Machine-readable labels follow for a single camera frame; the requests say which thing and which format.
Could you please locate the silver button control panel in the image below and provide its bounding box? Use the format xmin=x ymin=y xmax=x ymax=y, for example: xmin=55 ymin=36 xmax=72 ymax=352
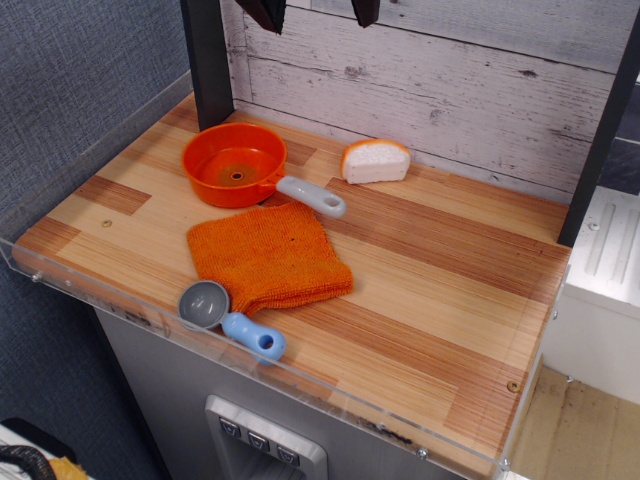
xmin=205 ymin=395 xmax=329 ymax=479

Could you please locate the orange cloth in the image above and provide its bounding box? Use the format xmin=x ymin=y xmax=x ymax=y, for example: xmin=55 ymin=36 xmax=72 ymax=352
xmin=186 ymin=202 xmax=354 ymax=316

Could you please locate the black braided cable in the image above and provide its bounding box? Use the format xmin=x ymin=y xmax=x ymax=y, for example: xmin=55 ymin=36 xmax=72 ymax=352
xmin=0 ymin=444 xmax=56 ymax=480

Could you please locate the yellow tape piece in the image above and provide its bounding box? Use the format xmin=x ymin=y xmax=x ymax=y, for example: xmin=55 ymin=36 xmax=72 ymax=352
xmin=49 ymin=457 xmax=90 ymax=480

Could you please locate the clear acrylic table guard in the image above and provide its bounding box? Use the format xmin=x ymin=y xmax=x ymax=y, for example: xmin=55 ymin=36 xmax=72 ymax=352
xmin=3 ymin=99 xmax=568 ymax=479

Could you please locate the white ridged appliance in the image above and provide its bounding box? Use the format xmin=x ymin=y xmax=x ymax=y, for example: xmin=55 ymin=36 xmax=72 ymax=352
xmin=541 ymin=187 xmax=639 ymax=403

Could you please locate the black frame post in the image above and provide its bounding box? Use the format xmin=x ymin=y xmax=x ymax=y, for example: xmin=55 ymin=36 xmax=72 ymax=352
xmin=557 ymin=0 xmax=640 ymax=249
xmin=180 ymin=0 xmax=235 ymax=130

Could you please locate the blue grey toy spoon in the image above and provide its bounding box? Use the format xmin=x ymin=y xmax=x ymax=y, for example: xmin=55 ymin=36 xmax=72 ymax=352
xmin=178 ymin=280 xmax=287 ymax=364

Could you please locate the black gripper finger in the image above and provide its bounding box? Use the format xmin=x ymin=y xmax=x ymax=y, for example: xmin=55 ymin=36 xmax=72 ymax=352
xmin=236 ymin=0 xmax=286 ymax=35
xmin=351 ymin=0 xmax=381 ymax=28

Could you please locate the black left frame post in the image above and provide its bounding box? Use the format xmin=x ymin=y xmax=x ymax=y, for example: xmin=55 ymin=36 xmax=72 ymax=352
xmin=180 ymin=0 xmax=235 ymax=130

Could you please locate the black right frame post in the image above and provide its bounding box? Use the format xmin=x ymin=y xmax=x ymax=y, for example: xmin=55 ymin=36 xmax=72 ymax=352
xmin=557 ymin=0 xmax=640 ymax=249

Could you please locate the white orange cheese wedge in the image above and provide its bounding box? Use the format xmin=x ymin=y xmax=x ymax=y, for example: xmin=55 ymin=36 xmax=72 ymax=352
xmin=340 ymin=139 xmax=411 ymax=184

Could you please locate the grey cabinet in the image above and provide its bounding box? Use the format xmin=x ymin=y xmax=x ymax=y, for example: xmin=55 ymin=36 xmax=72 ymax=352
xmin=98 ymin=301 xmax=506 ymax=479

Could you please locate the orange toy pot grey handle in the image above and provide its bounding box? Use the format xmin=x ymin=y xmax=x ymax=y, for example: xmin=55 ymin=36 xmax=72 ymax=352
xmin=181 ymin=122 xmax=347 ymax=218

